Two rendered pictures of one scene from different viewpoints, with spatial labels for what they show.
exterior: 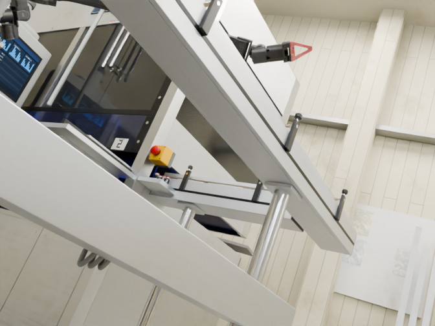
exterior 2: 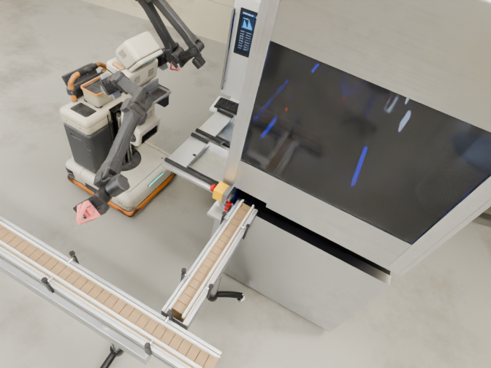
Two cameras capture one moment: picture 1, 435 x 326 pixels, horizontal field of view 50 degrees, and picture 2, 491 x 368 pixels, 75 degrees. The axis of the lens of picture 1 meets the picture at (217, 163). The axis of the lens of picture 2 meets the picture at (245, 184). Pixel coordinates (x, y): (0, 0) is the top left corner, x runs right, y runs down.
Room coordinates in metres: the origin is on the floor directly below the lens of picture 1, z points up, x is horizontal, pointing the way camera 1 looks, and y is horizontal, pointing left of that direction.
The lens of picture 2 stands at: (1.55, -0.79, 2.28)
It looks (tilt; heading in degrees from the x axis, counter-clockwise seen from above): 48 degrees down; 66
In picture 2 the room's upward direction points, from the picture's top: 16 degrees clockwise
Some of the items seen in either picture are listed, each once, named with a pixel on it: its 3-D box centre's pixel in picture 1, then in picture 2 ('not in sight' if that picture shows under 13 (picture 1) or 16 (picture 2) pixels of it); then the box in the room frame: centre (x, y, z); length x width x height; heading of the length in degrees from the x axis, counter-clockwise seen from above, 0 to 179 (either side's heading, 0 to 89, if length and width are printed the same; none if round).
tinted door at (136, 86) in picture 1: (150, 61); not in sight; (2.08, 0.50, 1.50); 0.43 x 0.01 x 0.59; 52
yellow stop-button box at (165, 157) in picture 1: (162, 156); (221, 192); (1.89, 0.23, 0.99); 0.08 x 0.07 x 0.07; 142
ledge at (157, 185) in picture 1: (158, 187); (223, 212); (1.91, 0.19, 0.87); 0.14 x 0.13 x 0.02; 142
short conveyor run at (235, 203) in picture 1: (226, 194); (216, 254); (1.82, -0.08, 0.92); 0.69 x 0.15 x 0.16; 52
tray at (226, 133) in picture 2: not in sight; (247, 137); (2.16, 0.77, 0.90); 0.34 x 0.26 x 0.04; 142
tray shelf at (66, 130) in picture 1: (55, 152); (225, 150); (2.00, 0.68, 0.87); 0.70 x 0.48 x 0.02; 52
